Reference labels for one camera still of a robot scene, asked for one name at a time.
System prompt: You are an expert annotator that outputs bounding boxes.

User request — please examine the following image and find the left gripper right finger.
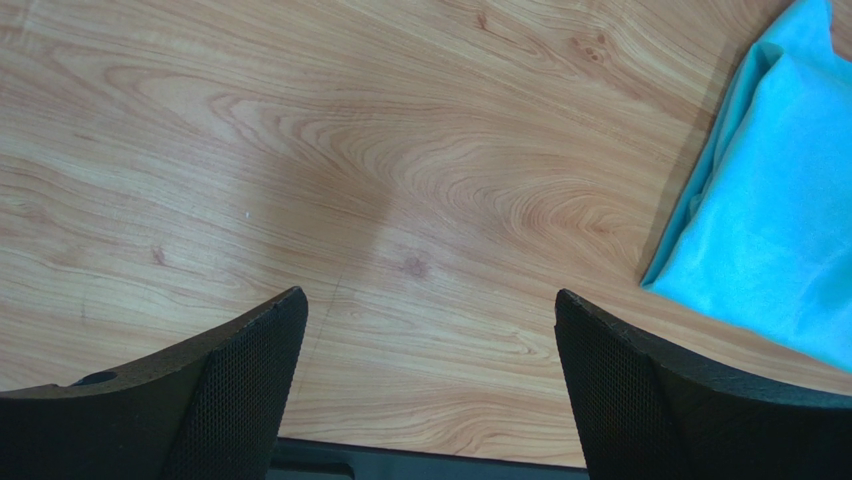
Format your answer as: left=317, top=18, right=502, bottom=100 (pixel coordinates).
left=555, top=289, right=851, bottom=479

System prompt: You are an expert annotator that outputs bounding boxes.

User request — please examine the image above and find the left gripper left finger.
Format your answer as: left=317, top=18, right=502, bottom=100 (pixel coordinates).
left=1, top=287, right=309, bottom=479

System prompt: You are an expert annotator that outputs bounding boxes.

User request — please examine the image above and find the mint green t shirt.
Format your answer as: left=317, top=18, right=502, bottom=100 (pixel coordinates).
left=641, top=1, right=851, bottom=371

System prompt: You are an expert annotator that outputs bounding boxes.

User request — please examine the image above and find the black base mat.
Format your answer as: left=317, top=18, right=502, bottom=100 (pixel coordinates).
left=266, top=438, right=589, bottom=480

